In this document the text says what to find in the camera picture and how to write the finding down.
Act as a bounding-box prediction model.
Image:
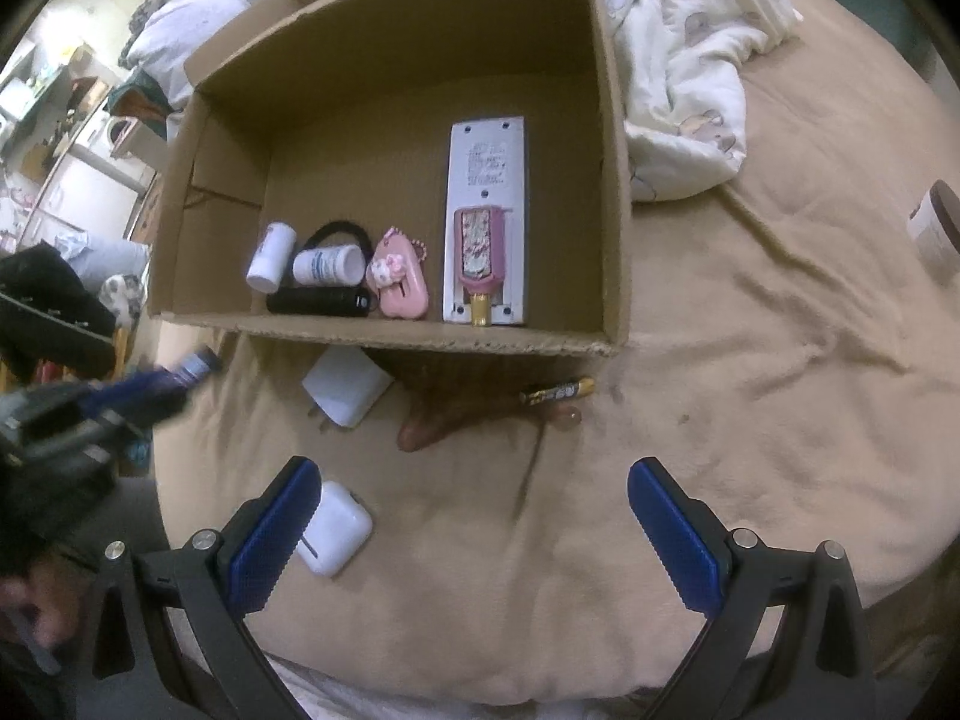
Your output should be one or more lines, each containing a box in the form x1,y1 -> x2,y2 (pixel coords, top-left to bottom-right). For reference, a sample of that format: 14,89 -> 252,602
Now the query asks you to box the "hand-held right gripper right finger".
628,456 -> 878,720

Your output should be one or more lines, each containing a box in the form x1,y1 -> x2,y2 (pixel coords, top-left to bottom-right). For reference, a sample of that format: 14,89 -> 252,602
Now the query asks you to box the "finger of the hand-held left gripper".
82,364 -> 192,428

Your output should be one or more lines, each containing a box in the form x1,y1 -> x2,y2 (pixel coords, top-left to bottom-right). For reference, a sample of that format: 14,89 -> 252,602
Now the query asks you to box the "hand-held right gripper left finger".
90,456 -> 323,720

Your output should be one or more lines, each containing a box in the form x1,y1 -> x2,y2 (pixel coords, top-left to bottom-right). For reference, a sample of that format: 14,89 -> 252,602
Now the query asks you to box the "white earbuds case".
292,481 -> 374,578

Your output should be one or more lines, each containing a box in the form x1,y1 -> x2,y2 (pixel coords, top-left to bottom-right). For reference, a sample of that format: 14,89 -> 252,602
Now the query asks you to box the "small blue grey tube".
171,347 -> 223,392

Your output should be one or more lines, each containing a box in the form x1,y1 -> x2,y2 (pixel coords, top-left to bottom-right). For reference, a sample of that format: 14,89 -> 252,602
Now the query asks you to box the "plain small white bottle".
246,222 -> 295,293

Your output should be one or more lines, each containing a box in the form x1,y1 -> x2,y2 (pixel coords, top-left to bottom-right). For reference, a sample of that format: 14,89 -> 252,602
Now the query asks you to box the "black flashlight with strap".
266,221 -> 377,316

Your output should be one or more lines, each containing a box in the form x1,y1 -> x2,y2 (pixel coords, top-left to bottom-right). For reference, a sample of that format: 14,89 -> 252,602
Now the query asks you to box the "white bottle with blue label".
292,244 -> 365,287

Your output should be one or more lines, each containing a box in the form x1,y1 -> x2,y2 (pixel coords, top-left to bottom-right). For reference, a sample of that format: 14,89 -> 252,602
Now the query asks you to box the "pink heart keychain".
365,226 -> 432,320

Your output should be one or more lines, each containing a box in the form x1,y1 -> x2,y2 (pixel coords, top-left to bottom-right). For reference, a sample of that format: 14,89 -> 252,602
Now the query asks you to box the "cardboard box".
146,0 -> 632,358

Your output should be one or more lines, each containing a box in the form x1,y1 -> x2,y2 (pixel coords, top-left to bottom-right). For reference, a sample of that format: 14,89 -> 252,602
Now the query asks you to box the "white remote control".
441,116 -> 527,327

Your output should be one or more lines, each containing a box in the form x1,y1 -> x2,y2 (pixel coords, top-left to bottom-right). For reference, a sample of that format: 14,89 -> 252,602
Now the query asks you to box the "person's left hand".
0,546 -> 85,665

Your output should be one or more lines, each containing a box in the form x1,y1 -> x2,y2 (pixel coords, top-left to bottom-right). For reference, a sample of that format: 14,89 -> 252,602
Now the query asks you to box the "dark cloth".
0,242 -> 121,383

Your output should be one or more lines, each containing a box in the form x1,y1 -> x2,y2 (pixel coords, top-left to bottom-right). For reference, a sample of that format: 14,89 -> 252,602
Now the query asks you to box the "grey cloth bundle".
56,232 -> 151,295

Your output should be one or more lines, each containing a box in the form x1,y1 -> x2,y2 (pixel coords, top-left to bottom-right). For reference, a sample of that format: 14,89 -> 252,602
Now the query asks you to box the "white charger adapter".
301,347 -> 395,432

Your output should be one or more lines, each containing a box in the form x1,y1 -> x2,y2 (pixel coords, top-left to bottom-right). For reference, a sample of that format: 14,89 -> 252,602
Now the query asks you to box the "black and gold battery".
520,379 -> 596,406

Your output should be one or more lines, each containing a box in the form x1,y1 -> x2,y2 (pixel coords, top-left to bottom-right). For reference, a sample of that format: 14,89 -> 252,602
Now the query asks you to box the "white kitchen counter cabinet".
30,142 -> 151,248

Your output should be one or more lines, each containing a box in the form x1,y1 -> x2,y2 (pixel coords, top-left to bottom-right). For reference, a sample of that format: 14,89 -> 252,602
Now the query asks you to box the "beige bedside cabinet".
112,116 -> 179,181

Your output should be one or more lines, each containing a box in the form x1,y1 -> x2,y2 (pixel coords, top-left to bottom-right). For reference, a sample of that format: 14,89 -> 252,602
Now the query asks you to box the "white washing machine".
90,116 -> 143,160

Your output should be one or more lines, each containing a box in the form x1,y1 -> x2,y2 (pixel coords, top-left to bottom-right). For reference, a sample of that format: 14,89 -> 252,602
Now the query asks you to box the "pale blue duvet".
120,0 -> 376,70

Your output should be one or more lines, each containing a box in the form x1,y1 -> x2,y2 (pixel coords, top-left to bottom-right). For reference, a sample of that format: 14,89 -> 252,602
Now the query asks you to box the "white jar with brown lid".
906,180 -> 960,278

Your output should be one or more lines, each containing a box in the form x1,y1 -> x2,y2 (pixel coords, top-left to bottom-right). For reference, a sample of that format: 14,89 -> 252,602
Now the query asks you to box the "white printed duvet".
592,0 -> 803,202

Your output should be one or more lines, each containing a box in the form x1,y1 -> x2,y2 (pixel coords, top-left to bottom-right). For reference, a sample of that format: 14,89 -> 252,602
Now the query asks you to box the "teal padded headboard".
780,0 -> 940,83

